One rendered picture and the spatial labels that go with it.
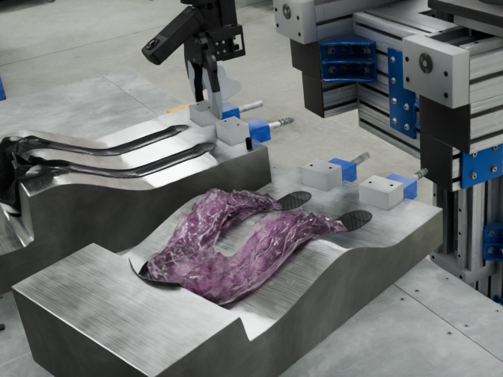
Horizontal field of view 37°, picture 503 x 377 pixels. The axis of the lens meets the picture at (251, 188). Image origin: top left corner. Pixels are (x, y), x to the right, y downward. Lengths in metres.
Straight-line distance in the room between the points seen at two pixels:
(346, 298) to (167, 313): 0.23
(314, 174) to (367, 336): 0.30
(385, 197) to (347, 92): 0.72
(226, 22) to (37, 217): 0.46
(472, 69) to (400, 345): 0.52
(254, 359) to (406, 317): 0.21
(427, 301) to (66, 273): 0.44
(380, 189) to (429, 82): 0.29
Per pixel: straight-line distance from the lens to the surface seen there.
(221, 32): 1.27
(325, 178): 1.11
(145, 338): 0.78
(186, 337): 0.77
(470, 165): 1.38
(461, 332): 0.93
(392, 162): 3.17
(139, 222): 1.14
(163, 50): 1.24
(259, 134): 1.24
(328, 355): 0.89
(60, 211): 1.10
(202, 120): 1.30
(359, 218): 1.05
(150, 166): 1.21
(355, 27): 1.69
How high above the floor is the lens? 1.37
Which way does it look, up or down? 27 degrees down
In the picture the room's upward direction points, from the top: 7 degrees counter-clockwise
